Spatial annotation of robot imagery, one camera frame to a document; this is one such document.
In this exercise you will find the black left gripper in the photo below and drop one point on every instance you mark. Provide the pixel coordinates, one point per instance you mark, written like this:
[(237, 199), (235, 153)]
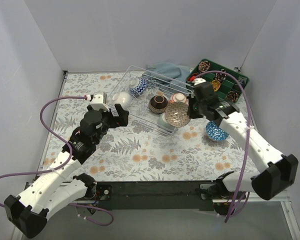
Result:
[(112, 118)]

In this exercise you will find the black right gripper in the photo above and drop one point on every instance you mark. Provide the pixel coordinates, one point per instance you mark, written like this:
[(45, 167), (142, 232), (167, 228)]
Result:
[(193, 107)]

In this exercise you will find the brown floral pattern bowl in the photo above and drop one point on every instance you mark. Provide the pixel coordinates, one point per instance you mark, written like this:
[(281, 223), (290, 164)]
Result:
[(176, 114)]

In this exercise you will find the plain white ribbed bowl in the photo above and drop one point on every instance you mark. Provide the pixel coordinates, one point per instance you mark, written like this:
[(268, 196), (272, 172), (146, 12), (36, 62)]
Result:
[(122, 98)]

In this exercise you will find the red diamond pattern bowl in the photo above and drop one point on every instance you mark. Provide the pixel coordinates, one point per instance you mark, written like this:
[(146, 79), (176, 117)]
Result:
[(215, 133)]

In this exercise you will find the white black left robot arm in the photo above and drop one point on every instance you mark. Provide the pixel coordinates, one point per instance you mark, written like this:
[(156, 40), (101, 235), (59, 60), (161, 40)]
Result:
[(31, 209)]

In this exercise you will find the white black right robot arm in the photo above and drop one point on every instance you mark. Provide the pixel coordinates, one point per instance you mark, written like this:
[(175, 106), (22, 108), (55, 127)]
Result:
[(276, 171)]

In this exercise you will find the orange white floral bowl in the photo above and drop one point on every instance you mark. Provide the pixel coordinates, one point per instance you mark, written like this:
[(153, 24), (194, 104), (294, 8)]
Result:
[(178, 97)]

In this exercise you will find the pale green bowl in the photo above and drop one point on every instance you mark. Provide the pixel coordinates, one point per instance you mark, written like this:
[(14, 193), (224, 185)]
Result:
[(163, 124)]

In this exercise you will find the blue white zigzag bowl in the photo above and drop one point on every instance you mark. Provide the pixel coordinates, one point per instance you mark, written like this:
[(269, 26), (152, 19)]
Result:
[(137, 86)]

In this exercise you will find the red black rolled tie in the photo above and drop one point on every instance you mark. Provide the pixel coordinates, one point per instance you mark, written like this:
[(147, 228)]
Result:
[(192, 78)]

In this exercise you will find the black glazed bowl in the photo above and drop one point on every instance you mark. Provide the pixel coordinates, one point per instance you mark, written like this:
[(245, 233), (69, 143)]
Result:
[(158, 104)]

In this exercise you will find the yellow rolled tie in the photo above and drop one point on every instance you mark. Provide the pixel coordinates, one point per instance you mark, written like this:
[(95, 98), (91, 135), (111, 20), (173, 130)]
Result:
[(216, 84)]

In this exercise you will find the floral patterned table mat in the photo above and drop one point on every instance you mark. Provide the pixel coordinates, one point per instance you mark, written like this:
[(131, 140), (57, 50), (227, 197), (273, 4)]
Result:
[(136, 152)]

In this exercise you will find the dark floral rolled tie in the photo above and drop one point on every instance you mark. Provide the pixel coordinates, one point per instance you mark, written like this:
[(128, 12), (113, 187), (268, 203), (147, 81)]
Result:
[(232, 96)]

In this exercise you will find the light blue cloth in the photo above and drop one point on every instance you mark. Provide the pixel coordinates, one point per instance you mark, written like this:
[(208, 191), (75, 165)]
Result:
[(171, 77)]

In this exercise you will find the black white rolled tie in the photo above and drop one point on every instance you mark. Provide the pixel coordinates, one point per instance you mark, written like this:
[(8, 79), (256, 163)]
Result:
[(220, 76)]

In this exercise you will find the green compartment tray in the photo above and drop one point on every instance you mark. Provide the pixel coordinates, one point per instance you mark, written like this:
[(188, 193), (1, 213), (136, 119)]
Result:
[(226, 85)]

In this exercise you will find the brown patterned rolled tie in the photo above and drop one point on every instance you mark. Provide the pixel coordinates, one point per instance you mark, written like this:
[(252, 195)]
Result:
[(204, 66)]

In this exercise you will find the grey folded cloth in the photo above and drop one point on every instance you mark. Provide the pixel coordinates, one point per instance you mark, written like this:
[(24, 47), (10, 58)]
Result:
[(242, 82)]

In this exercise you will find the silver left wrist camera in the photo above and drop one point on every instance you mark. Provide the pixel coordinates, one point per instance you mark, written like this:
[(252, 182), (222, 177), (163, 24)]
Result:
[(97, 102)]

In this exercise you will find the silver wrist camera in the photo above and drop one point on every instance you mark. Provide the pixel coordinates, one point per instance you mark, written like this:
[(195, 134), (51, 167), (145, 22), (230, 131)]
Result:
[(97, 102), (197, 81)]

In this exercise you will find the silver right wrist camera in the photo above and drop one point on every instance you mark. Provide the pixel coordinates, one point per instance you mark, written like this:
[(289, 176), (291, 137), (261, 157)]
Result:
[(197, 81)]

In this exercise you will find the white wire dish rack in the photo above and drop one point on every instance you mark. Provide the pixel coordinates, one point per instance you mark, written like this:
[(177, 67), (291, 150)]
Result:
[(156, 84)]

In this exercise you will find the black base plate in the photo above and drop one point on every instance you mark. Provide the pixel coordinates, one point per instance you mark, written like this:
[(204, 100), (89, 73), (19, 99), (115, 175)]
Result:
[(133, 195)]

